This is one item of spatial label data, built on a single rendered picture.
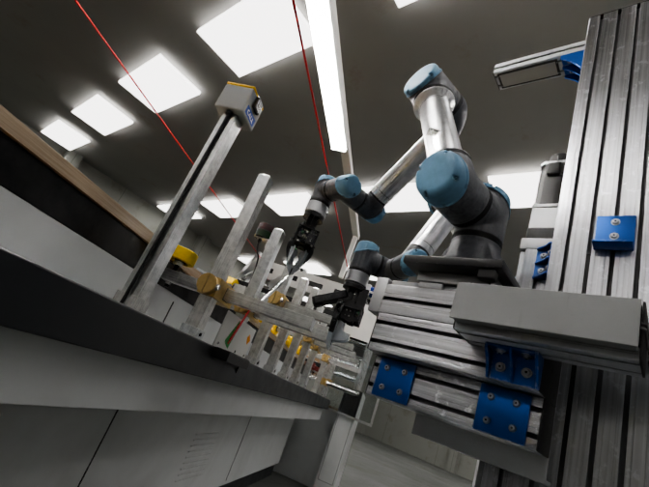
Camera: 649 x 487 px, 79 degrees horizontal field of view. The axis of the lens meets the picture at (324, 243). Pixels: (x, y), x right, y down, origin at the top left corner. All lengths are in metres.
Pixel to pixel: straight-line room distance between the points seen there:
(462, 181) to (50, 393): 0.83
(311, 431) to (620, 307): 3.38
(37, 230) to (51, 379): 0.29
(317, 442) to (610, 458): 3.11
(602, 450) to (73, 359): 0.94
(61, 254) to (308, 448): 3.21
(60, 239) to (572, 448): 1.07
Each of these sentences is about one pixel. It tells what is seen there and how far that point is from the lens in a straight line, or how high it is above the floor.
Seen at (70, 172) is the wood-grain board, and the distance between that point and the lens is 0.90.
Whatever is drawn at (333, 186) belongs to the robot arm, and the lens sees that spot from 1.29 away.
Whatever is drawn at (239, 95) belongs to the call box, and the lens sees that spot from 0.93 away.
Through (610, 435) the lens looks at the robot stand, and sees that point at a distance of 0.97.
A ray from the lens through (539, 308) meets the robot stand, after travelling 0.71.
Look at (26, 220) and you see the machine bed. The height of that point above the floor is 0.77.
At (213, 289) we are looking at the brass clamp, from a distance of 1.00.
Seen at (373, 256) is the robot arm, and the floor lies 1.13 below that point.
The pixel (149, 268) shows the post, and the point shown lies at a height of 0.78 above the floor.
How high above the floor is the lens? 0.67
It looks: 20 degrees up
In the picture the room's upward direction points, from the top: 22 degrees clockwise
